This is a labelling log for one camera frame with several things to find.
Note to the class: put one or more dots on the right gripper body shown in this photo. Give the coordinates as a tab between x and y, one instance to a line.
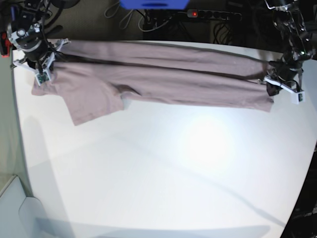
39	53

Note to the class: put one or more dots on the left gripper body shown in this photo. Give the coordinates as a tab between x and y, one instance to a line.
286	72

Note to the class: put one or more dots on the mauve pink t-shirt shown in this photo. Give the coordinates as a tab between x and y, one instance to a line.
99	76

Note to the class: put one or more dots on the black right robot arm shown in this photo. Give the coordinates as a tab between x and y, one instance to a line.
43	12

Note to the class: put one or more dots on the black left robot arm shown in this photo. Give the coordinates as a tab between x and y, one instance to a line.
289	21

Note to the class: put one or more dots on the red black clamp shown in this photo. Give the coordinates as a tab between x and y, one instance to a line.
5	45

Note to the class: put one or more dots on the blue box at top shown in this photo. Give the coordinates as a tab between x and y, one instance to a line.
154	4

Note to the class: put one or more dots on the black power strip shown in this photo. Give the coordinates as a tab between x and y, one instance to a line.
213	15

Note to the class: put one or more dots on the white bin corner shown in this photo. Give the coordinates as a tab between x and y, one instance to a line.
19	214

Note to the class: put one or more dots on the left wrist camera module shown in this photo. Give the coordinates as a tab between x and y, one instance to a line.
298	97

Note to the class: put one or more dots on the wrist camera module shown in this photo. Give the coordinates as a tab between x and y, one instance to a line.
298	97
43	77

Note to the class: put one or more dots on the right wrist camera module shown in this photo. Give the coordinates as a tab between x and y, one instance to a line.
43	77

